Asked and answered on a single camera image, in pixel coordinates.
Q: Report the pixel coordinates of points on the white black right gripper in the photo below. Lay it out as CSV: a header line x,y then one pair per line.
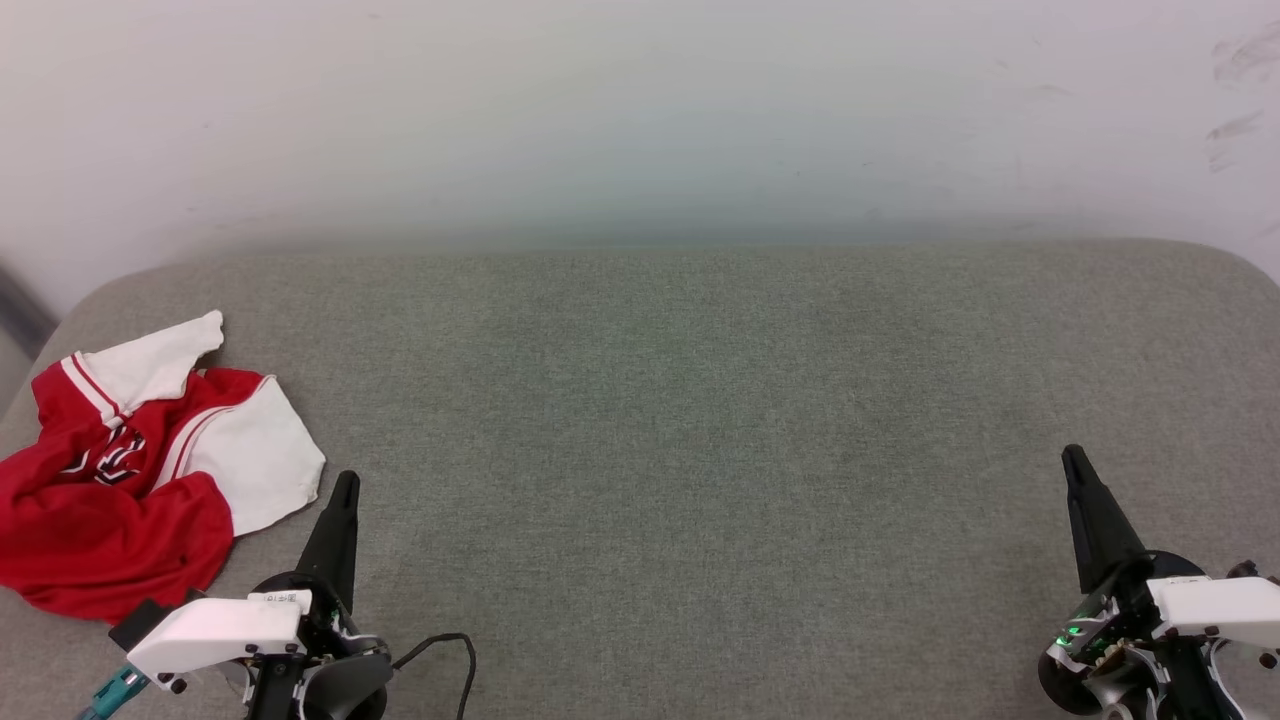
x,y
1220,610

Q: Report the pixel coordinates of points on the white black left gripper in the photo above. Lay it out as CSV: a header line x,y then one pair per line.
x,y
220,630

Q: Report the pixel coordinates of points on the red and white shirt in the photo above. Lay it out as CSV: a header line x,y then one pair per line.
x,y
100,540

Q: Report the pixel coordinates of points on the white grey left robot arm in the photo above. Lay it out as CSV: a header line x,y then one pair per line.
x,y
345,688

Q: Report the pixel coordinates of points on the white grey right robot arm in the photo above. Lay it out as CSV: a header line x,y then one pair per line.
x,y
1115,697

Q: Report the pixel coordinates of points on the grey fabric sofa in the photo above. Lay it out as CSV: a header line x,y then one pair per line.
x,y
700,450

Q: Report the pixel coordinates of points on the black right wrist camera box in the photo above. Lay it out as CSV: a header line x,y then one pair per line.
x,y
1245,570

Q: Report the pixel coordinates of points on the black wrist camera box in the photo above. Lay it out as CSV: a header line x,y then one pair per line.
x,y
1245,570
135,628

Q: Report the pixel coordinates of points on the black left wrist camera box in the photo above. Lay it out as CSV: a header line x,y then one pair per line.
x,y
135,628

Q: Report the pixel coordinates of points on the teal left camera connector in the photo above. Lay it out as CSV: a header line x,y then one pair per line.
x,y
118,688

